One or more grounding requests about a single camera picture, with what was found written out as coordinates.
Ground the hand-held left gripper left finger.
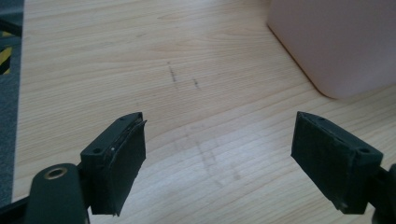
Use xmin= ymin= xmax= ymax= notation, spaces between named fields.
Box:
xmin=79 ymin=111 xmax=148 ymax=217

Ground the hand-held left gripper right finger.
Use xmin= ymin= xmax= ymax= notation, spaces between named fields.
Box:
xmin=290 ymin=110 xmax=385 ymax=216

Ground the yellow black striped tape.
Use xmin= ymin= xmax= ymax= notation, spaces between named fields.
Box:
xmin=0 ymin=30 xmax=14 ymax=76

